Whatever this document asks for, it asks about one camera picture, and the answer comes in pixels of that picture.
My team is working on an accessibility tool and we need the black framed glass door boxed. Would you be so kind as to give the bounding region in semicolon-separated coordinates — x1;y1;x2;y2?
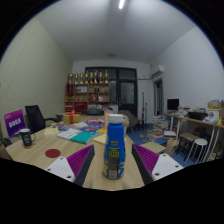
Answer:
84;66;138;118

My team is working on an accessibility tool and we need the black computer monitor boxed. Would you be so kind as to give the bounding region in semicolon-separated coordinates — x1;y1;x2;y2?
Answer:
166;98;180;111

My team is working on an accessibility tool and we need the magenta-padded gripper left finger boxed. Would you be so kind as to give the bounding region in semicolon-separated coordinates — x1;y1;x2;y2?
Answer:
43;144;96;187

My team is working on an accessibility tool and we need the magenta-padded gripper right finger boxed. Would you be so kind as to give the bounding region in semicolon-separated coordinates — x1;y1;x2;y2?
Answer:
131;143;184;185

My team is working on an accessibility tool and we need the blue drink bottle white cap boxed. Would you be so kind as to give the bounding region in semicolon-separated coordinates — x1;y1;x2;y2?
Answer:
102;113;127;181

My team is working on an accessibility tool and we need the purple sign board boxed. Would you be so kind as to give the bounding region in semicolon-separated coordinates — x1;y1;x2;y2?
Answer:
3;108;27;139

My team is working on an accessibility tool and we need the beige notebook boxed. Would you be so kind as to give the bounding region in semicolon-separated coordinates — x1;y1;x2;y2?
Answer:
43;126;60;138
92;133;108;146

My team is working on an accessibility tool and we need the white wall air conditioner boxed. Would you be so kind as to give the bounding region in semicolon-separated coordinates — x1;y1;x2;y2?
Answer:
150;64;165;78

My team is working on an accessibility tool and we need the blue book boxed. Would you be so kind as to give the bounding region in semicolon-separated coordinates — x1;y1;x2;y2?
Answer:
78;125;102;134

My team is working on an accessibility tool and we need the pink packet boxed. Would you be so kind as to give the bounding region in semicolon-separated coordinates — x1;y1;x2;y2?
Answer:
84;118;105;127

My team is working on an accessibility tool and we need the yellow gift box red ribbon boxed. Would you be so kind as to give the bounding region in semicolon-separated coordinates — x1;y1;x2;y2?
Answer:
62;110;82;126

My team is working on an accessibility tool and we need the black office chair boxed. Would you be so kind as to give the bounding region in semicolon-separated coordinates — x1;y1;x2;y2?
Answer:
24;104;63;134

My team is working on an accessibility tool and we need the flat round red coaster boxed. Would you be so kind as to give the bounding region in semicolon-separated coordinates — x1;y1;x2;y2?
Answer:
44;148;62;159

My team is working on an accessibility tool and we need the grey armchair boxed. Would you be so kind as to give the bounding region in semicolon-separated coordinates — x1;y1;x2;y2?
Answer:
118;109;139;134

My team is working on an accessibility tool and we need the cluttered side desk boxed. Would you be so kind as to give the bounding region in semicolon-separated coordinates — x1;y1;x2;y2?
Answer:
168;99;224;161

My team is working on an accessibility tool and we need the teal book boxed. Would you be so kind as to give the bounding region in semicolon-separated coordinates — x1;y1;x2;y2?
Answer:
70;131;97;145

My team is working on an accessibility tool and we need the pink flower bouquet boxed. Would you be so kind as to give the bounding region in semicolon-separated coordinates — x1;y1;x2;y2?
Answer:
122;114;131;134

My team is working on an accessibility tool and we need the brown wooden stool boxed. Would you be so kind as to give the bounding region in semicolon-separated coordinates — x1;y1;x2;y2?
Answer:
176;132;200;158

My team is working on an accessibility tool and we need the wooden shelf unit with trophies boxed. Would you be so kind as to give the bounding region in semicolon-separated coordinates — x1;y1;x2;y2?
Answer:
64;69;111;114

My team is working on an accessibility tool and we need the black mug white inside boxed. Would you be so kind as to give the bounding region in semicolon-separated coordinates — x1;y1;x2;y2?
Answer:
18;128;37;149

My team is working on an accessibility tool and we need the white round stool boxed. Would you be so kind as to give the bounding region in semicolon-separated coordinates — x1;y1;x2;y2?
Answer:
185;138;208;164

